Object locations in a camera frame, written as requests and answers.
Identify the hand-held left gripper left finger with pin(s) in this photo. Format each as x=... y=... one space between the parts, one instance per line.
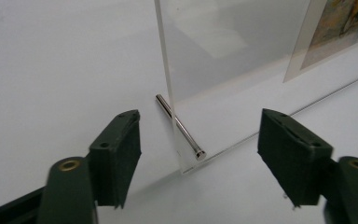
x=115 y=155

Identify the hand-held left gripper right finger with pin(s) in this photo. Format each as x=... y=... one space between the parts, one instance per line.
x=295 y=158

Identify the silver metal frame pin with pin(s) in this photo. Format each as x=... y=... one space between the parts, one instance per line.
x=164 y=105

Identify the colourful photo print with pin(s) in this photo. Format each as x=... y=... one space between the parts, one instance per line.
x=335 y=34

